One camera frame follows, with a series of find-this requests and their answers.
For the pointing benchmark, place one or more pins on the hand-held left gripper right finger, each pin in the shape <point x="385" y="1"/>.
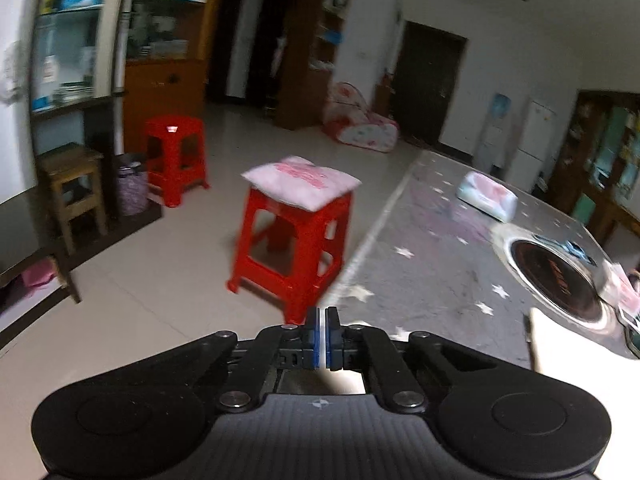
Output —
<point x="331" y="332"/>

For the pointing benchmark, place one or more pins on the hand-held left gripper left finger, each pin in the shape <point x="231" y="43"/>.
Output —
<point x="315" y="332"/>

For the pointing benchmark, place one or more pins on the cream knit sweater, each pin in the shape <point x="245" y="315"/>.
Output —
<point x="560" y="345"/>

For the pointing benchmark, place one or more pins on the red plastic stool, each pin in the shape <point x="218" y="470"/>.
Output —
<point x="305" y="240"/>
<point x="160" y="132"/>

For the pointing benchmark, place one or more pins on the grey star print tablecloth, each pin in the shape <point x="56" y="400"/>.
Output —
<point x="430" y="260"/>

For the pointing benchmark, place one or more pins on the pink seat cushion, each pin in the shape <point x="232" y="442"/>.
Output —
<point x="300" y="182"/>

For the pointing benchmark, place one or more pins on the pink play tent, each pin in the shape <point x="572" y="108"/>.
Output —
<point x="360" y="130"/>

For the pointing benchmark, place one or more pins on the soft white pink tissue pack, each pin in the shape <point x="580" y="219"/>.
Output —
<point x="487" y="195"/>

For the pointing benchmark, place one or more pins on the round black induction cooktop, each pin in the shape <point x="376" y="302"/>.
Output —
<point x="550" y="275"/>

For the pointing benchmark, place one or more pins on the purple waste bin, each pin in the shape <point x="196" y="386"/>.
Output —
<point x="132" y="190"/>

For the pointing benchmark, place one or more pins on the wooden shelf cabinet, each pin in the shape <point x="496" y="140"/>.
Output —
<point x="310" y="90"/>

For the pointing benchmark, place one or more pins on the dark low wooden table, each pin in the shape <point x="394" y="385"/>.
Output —
<point x="72" y="285"/>

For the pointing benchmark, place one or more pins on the water dispenser with blue bottle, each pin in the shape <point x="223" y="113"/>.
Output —
<point x="492" y="135"/>

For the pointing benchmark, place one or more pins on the blue wristwatch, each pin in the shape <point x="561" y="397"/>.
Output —
<point x="575" y="250"/>

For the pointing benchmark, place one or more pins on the dark wooden door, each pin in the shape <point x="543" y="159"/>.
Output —
<point x="425" y="85"/>

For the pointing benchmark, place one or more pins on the white refrigerator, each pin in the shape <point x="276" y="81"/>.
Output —
<point x="532" y="140"/>

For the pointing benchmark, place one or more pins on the glass-front wooden cabinet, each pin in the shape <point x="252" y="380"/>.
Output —
<point x="165" y="95"/>

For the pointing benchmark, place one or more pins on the pink cloth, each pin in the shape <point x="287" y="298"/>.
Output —
<point x="39" y="275"/>

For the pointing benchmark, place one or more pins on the pink white tissue box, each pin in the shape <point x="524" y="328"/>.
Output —
<point x="622" y="290"/>

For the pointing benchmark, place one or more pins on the brown wooden stool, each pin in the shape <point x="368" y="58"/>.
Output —
<point x="70" y="157"/>

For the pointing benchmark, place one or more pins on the dark wooden display cabinet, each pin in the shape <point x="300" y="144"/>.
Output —
<point x="600" y="160"/>

